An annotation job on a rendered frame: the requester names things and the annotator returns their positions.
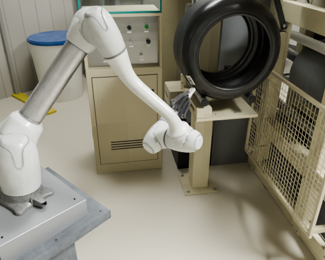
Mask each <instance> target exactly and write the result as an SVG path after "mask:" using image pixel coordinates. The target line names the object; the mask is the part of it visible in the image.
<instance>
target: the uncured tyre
mask: <svg viewBox="0 0 325 260"><path fill-rule="evenodd" d="M238 15H240V16H242V17H243V19H244V21H245V23H246V25H247V29H248V43H247V46H246V49H245V51H244V53H243V55H242V56H241V57H240V59H239V60H238V61H237V62H236V63H235V64H234V65H232V66H231V67H229V68H227V69H225V70H223V71H219V72H208V71H204V70H201V69H200V66H199V50H200V46H201V44H202V41H203V39H204V37H205V36H206V34H207V33H208V32H209V30H210V29H211V28H212V27H213V26H215V25H216V24H217V23H219V22H220V21H222V20H224V19H226V18H229V17H233V16H238ZM280 47H281V35H280V30H279V26H278V23H277V21H276V19H275V17H274V16H273V14H272V13H271V11H270V10H269V9H268V8H267V7H266V6H265V5H264V4H263V3H261V2H260V1H258V0H198V1H197V2H195V3H194V4H193V5H192V6H191V7H190V8H189V9H188V10H187V11H186V12H185V14H184V15H183V16H182V18H181V20H180V22H179V24H178V26H177V29H176V32H175V36H174V42H173V51H174V57H175V61H176V64H177V66H178V68H179V70H180V71H181V73H182V74H183V76H184V77H185V79H186V80H187V81H188V83H189V84H190V82H189V80H188V79H187V77H186V75H188V76H190V77H191V79H192V80H193V82H194V84H195V85H192V84H190V85H191V86H192V87H193V88H195V89H196V91H197V92H199V93H201V94H202V95H205V96H207V97H210V98H213V99H218V100H230V99H235V98H239V97H241V96H244V95H246V94H248V93H250V92H252V91H253V90H255V89H256V88H257V87H259V86H260V85H261V84H262V83H263V82H264V81H265V80H266V79H267V77H268V76H269V75H270V73H271V72H272V70H273V68H274V66H275V64H276V62H277V60H278V57H279V53H280Z"/></svg>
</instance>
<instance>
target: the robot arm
mask: <svg viewBox="0 0 325 260"><path fill-rule="evenodd" d="M66 38H67V40H66V42H65V43H64V45H63V46H62V48H61V49H60V51H59V52H58V54H57V56H56V57H55V59H54V60H53V62H52V63H51V65H50V66H49V68H48V69H47V71H46V72H45V73H44V75H43V76H42V78H41V79H40V81H39V82H38V84H37V85H36V87H35V89H34V90H33V92H32V93H31V95H30V96H29V98H28V99H27V101H26V102H25V104H24V105H23V107H22V108H21V110H17V111H14V112H12V113H11V114H10V115H9V116H8V117H7V118H6V119H5V120H4V121H3V122H1V123H0V187H1V192H0V204H1V205H2V206H4V207H6V208H7V209H9V210H11V211H12V212H14V213H15V215H16V216H21V215H23V214H24V213H25V212H26V211H27V210H29V209H30V208H32V207H33V206H38V207H45V206H46V205H47V202H46V200H45V199H46V198H47V197H50V196H52V195H53V194H54V190H53V189H50V188H47V187H45V186H43V185H42V182H41V167H40V160H39V154H38V150H37V147H36V145H37V142H38V140H39V138H40V136H41V134H42V131H43V127H42V121H43V119H44V118H45V116H46V115H47V113H48V112H49V110H50V109H51V107H52V106H53V104H54V103H55V102H56V100H57V99H58V97H59V96H60V94H61V93H62V91H63V89H64V88H65V86H66V85H67V83H68V82H69V80H70V79H71V78H72V76H73V75H74V73H75V72H76V70H77V69H78V67H79V66H80V64H81V63H82V61H83V60H84V58H85V57H86V55H87V54H91V53H93V52H94V51H95V50H96V49H97V50H98V51H99V52H100V53H101V55H102V56H103V58H104V59H105V60H106V62H107V63H108V64H109V65H110V66H111V68H112V69H113V70H114V71H115V73H116V74H117V75H118V77H119V78H120V80H122V82H123V83H124V84H125V85H126V86H127V88H128V89H129V90H131V91H132V92H133V93H134V94H135V95H136V96H138V97H139V98H140V99H141V100H143V101H144V102H145V103H146V104H148V105H149V106H150V107H151V108H152V109H153V110H155V111H156V112H157V113H158V114H160V115H161V117H160V119H159V120H158V121H157V122H156V123H155V124H154V125H153V126H152V127H151V128H150V129H149V130H148V132H147V133H146V135H145V137H144V139H143V142H142V145H143V147H144V149H145V150H146V151H148V152H149V153H151V154H155V153H157V152H159V151H160V150H161V149H167V148H169V149H172V150H175V151H179V152H186V153H191V152H195V151H197V150H198V149H200V148H201V146H202V143H203V138H202V135H201V134H200V133H199V132H198V131H197V130H194V129H193V128H192V127H191V126H189V125H188V123H187V122H185V121H181V119H180V118H182V119H184V118H186V114H187V111H188V109H189V107H190V104H191V102H190V99H191V97H192V94H193V93H194V92H195V90H196V89H195V88H190V89H189V91H186V93H181V94H179V95H178V96H177V97H175V98H174V99H171V100H170V101H171V102H172V105H171V107H169V106H168V105H167V104H166V103H165V102H164V101H163V100H162V99H161V98H160V97H158V96H157V95H156V94H155V93H154V92H153V91H152V90H151V89H150V88H149V87H147V86H146V85H145V84H144V83H143V82H142V81H141V80H140V79H139V78H138V77H137V75H136V74H135V72H134V70H133V68H132V66H131V62H130V60H129V56H128V53H127V49H126V46H125V43H124V41H123V38H122V35H121V33H120V31H119V29H118V27H117V25H116V23H115V21H114V20H113V18H112V16H111V15H110V14H109V13H108V12H107V11H106V10H105V9H104V8H103V7H101V6H93V7H85V8H82V9H80V10H78V11H77V12H76V13H75V15H74V17H73V20H72V22H71V25H70V27H69V29H68V32H67V35H66ZM178 100H179V101H178ZM176 101H178V102H177V103H176V104H175V102H176Z"/></svg>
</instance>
